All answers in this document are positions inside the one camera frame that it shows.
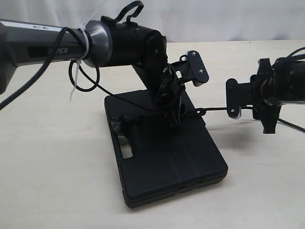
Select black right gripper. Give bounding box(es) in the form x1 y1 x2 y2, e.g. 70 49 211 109
250 58 281 134

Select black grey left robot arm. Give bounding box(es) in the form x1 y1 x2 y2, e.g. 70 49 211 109
0 17 184 127

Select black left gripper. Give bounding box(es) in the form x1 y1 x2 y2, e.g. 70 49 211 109
152 61 189 128

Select white zip tie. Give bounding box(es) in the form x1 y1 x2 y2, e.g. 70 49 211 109
69 22 92 103

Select black braided rope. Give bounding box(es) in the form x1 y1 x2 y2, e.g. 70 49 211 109
108 106 260 139

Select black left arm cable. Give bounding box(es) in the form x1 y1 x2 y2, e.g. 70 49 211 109
0 0 163 113

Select black plastic carrying case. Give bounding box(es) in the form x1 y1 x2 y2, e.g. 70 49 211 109
110 93 228 208

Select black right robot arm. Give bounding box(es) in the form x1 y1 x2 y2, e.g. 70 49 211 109
250 58 305 134

